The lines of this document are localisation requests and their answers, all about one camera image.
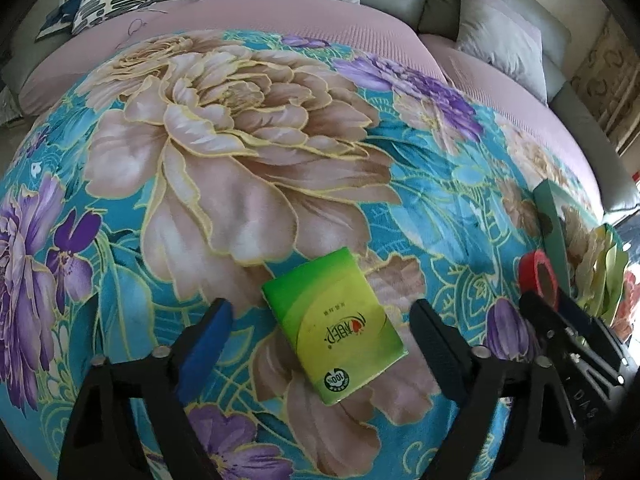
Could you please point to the floral teal blanket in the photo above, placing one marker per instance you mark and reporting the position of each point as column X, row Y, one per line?
column 250, row 160

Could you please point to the beige patterned curtain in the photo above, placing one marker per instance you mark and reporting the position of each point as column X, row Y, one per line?
column 610, row 75

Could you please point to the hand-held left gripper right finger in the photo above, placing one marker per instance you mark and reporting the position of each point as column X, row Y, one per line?
column 437, row 350

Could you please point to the grey lilac pillow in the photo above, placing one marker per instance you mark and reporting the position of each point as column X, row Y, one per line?
column 500, row 35

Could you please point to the cream lace sleeve cover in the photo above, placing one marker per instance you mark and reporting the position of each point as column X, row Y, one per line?
column 582, row 250

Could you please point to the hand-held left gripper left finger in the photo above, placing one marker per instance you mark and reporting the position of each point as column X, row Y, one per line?
column 205, row 350

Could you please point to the patterned bag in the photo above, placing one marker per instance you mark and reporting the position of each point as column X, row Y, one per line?
column 7, row 105

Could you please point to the green tissue pack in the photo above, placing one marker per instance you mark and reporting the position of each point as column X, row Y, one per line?
column 330, row 325

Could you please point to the pink white fluffy cloth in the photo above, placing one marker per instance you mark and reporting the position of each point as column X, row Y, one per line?
column 631, row 305

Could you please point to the light green cloth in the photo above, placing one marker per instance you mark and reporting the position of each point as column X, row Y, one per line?
column 612, row 270

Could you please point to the red tape roll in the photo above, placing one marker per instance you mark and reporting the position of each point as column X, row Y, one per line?
column 542, row 271

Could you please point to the mauve sofa seat cover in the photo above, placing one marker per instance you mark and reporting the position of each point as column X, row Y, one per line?
column 300, row 15

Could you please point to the teal cardboard box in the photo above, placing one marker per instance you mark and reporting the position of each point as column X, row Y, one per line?
column 550, row 210

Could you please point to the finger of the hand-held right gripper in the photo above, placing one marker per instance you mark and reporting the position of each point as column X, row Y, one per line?
column 540, row 317
column 580, row 312

